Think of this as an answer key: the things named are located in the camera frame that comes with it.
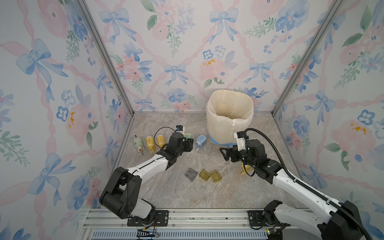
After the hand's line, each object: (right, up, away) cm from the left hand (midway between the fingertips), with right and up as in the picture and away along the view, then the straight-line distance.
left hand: (190, 139), depth 88 cm
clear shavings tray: (0, -21, 0) cm, 21 cm away
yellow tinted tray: (+8, -21, 0) cm, 23 cm away
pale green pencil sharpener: (-32, -5, +5) cm, 33 cm away
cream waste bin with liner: (+25, +17, +13) cm, 33 cm away
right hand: (+20, -4, -9) cm, 22 cm away
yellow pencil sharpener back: (-19, -2, +6) cm, 20 cm away
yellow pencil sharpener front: (-26, -2, +6) cm, 26 cm away
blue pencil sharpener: (+6, -2, +7) cm, 10 cm away
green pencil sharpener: (-1, +2, -3) cm, 4 cm away
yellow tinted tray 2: (+15, -22, 0) cm, 27 cm away
